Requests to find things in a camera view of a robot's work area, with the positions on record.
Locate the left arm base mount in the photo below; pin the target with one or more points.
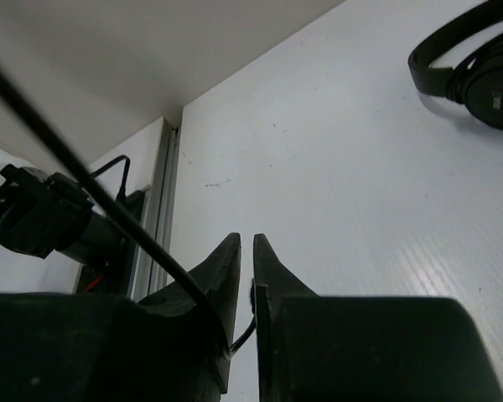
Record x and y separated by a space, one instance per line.
106 255

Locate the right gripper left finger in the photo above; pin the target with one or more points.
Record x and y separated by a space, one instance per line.
101 347

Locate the front aluminium rail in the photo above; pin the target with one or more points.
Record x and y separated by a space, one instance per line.
146 275

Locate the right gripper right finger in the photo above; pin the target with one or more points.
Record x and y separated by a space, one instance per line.
363 348

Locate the left black headphones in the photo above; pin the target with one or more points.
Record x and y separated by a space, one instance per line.
477 81

